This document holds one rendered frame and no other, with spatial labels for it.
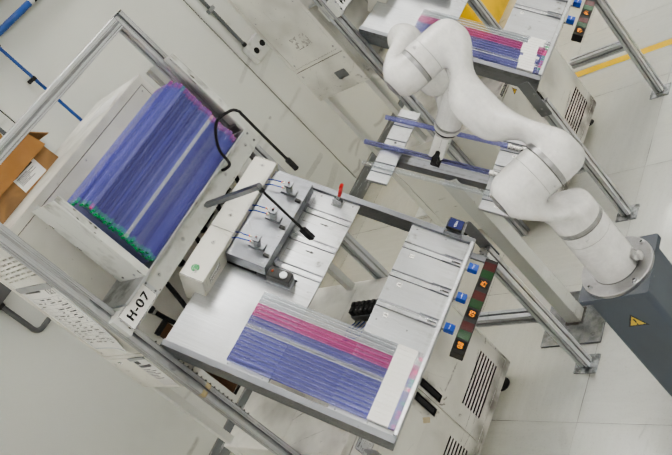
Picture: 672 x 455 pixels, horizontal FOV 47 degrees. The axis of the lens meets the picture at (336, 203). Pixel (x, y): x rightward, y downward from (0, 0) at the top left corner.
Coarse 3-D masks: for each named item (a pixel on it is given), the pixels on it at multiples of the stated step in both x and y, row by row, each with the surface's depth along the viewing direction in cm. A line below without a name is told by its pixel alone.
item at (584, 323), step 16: (464, 192) 257; (464, 208) 263; (480, 224) 266; (496, 224) 264; (496, 240) 270; (512, 240) 268; (512, 256) 273; (528, 256) 273; (528, 272) 276; (544, 272) 277; (544, 288) 280; (560, 288) 282; (560, 304) 283; (576, 304) 287; (560, 320) 294; (576, 320) 287; (592, 320) 283; (544, 336) 294; (576, 336) 283; (592, 336) 278
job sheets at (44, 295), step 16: (32, 288) 228; (48, 288) 222; (48, 304) 233; (64, 304) 227; (64, 320) 239; (80, 320) 232; (80, 336) 246; (96, 336) 238; (112, 336) 230; (144, 368) 243; (176, 384) 240
